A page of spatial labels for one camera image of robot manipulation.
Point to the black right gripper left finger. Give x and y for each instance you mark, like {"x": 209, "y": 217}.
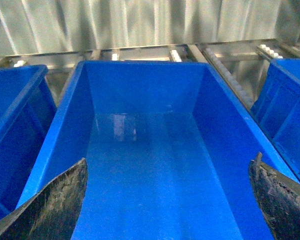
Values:
{"x": 53, "y": 212}

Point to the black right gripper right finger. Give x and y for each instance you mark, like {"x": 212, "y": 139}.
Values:
{"x": 278, "y": 198}

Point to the blue target bin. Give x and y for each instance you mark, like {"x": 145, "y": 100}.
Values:
{"x": 277, "y": 110}

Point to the blue source bin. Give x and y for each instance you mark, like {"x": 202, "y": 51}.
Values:
{"x": 27, "y": 109}

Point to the blue middle bin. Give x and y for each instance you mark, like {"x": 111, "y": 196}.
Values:
{"x": 167, "y": 146}

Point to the white roller rail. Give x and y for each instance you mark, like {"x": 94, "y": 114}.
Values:
{"x": 267, "y": 52}
{"x": 241, "y": 94}

